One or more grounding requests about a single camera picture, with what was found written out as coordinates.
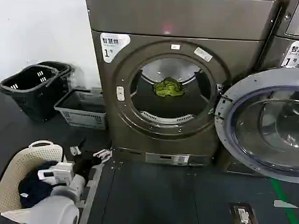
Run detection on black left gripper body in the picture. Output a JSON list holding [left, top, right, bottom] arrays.
[[72, 155, 104, 182]]

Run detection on black plastic basket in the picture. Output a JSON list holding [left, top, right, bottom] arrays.
[[0, 62, 60, 124], [37, 60, 77, 92]]

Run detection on grey dryer with open drum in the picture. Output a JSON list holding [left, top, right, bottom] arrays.
[[77, 0, 282, 173]]

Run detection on green cloth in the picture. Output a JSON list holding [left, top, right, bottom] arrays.
[[153, 76, 185, 99]]

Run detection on round glass dryer door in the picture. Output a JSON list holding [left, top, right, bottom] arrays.
[[211, 64, 299, 184]]

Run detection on green floor tape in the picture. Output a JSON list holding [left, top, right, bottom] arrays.
[[268, 177, 299, 224]]

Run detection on white perforated laundry basket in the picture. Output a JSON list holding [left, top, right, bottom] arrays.
[[0, 138, 67, 218]]

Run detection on white plug with cable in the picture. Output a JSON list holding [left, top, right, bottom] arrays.
[[236, 207, 253, 224]]

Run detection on grey dryer with label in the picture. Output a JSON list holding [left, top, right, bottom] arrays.
[[250, 0, 299, 178]]

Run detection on dark blue clothes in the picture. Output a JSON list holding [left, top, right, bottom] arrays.
[[17, 160, 63, 210]]

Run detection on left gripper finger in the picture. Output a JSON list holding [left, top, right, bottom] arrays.
[[92, 148, 113, 165], [70, 136, 87, 156]]

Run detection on grey arrow floor sticker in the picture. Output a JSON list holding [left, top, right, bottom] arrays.
[[273, 199, 299, 209]]

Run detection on floor socket box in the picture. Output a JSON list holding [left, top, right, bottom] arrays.
[[228, 202, 260, 224]]

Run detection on grey plastic crate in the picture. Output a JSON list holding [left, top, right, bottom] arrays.
[[53, 87, 109, 130]]

